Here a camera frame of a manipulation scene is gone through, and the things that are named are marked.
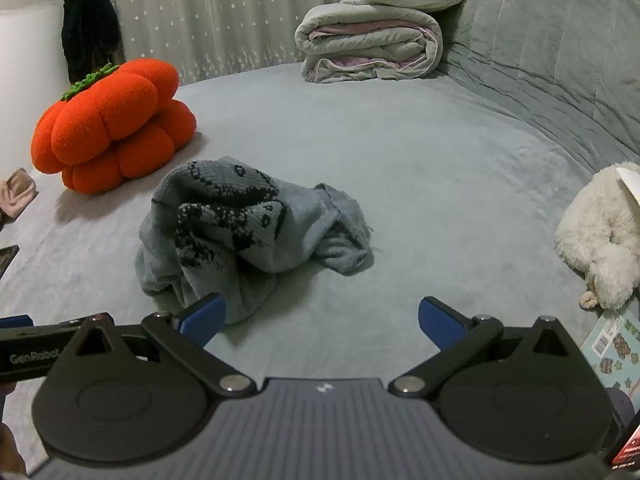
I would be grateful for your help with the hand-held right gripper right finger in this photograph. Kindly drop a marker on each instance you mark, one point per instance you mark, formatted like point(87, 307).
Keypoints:
point(440, 325)

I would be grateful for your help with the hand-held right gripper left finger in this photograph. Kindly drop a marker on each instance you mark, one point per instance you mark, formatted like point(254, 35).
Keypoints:
point(202, 322)

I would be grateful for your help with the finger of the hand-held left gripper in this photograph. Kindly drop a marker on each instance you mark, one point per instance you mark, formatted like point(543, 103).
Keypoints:
point(15, 321)
point(30, 360)

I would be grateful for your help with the grey patterned knit sweater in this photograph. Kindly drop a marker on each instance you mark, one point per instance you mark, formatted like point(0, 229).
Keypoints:
point(240, 240)

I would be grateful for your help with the person's left hand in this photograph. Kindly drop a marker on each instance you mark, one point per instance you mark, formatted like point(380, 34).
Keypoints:
point(11, 452)

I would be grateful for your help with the black flat device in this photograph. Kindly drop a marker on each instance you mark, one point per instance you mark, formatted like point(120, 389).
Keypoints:
point(7, 260)

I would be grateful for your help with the beige crumpled cloth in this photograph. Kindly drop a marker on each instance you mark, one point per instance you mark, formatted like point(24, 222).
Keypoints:
point(17, 195)

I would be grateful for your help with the grey bed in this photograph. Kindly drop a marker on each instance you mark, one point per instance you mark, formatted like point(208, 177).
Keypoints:
point(425, 160)

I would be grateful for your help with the cartoon print book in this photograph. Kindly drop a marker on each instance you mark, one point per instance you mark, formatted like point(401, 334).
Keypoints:
point(617, 350)

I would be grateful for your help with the white plush toy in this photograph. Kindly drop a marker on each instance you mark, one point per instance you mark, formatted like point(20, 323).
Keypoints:
point(600, 240)

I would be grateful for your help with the orange pumpkin plush pillow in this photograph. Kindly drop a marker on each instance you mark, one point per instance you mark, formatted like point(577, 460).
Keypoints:
point(115, 125)

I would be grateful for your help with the red black packet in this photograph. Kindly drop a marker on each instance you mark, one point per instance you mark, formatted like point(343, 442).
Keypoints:
point(627, 447)

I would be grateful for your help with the white paper tag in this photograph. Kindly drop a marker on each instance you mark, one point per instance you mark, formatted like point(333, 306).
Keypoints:
point(631, 185)

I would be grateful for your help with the folded grey pink quilt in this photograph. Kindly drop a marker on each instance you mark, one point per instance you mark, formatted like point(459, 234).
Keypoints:
point(370, 45)

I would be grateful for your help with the black hanging garment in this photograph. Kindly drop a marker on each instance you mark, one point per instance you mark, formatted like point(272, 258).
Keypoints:
point(90, 30)

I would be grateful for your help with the grey star print curtain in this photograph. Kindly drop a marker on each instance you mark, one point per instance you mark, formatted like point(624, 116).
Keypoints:
point(225, 10)

